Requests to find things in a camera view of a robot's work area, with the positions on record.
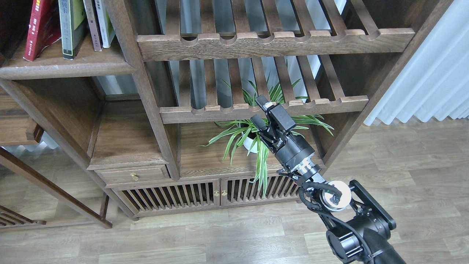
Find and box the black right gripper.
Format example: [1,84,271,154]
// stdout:
[251,95,320,180]

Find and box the black yellow-green cover book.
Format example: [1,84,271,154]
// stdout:
[58,0,87,60]

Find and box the red cover book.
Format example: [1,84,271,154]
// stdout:
[23,0,61,61]

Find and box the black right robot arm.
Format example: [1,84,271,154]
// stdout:
[251,95,405,264]

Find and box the green spider plant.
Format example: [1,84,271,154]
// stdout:
[200,82,334,196]

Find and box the white plant pot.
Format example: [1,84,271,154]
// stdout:
[243,133,270,157]

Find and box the brown wooden bookshelf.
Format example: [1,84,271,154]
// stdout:
[1,0,452,218]

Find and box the brass drawer knob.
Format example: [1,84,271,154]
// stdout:
[130,173,139,182]

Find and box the white pleated curtain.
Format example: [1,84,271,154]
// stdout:
[365,0,469,126]

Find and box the white green upright book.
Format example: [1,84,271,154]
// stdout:
[95,0,115,48]

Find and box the dark wooden side furniture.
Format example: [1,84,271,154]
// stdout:
[0,89,112,231]

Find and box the brown spine upright book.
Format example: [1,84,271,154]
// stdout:
[83,0,102,52]

